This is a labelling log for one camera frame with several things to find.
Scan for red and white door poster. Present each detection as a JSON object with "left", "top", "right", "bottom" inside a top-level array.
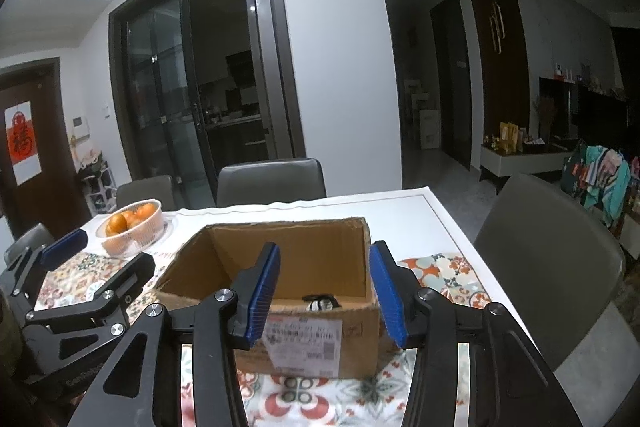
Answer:
[{"left": 5, "top": 102, "right": 41, "bottom": 186}]

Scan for dark sliding glass door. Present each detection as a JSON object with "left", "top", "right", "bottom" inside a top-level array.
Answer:
[{"left": 109, "top": 0, "right": 307, "bottom": 198}]

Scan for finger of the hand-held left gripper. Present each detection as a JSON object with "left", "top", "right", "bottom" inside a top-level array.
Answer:
[
  {"left": 4, "top": 228, "right": 88, "bottom": 308},
  {"left": 22, "top": 252, "right": 157, "bottom": 376}
]

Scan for silver refrigerator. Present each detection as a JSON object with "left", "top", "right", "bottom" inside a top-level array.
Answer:
[{"left": 246, "top": 0, "right": 286, "bottom": 160}]

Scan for dark wardrobe door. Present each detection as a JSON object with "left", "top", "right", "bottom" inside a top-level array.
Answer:
[{"left": 462, "top": 0, "right": 531, "bottom": 142}]

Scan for colourful hanging clothes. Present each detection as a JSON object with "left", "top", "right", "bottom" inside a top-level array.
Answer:
[{"left": 562, "top": 142, "right": 632, "bottom": 228}]

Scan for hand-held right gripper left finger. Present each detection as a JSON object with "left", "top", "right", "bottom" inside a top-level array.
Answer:
[{"left": 67, "top": 242, "right": 282, "bottom": 427}]

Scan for brown cardboard box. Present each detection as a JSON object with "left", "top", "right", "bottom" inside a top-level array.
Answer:
[{"left": 154, "top": 217, "right": 388, "bottom": 380}]

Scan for white floor box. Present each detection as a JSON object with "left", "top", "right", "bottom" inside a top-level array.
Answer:
[{"left": 419, "top": 109, "right": 441, "bottom": 150}]

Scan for grey dining chair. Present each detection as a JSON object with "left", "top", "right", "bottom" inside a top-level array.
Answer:
[
  {"left": 474, "top": 173, "right": 627, "bottom": 373},
  {"left": 216, "top": 158, "right": 327, "bottom": 208},
  {"left": 116, "top": 175, "right": 176, "bottom": 211},
  {"left": 4, "top": 223, "right": 56, "bottom": 265}
]

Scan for black and white patterned pouch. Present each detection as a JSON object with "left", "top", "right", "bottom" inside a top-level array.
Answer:
[{"left": 301, "top": 293, "right": 342, "bottom": 312}]

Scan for yellow boxes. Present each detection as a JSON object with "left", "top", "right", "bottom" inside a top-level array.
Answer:
[{"left": 500, "top": 122, "right": 526, "bottom": 154}]

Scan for dark hallway door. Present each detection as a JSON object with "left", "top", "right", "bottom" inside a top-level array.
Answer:
[{"left": 430, "top": 0, "right": 473, "bottom": 170}]

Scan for white television cabinet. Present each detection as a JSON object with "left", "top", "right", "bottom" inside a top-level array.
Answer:
[{"left": 480, "top": 142, "right": 581, "bottom": 195}]

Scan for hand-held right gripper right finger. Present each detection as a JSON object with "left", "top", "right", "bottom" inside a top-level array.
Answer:
[{"left": 369, "top": 240, "right": 583, "bottom": 427}]

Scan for small storage rack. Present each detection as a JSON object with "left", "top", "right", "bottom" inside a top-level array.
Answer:
[{"left": 76, "top": 152, "right": 117, "bottom": 215}]

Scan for white plastic fruit basket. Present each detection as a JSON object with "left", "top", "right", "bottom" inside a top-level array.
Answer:
[{"left": 96, "top": 200, "right": 166, "bottom": 258}]

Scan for black television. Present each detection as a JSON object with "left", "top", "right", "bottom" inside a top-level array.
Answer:
[{"left": 539, "top": 77, "right": 628, "bottom": 142}]

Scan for brown wooden door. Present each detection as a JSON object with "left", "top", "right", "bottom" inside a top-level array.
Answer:
[{"left": 0, "top": 58, "right": 91, "bottom": 238}]

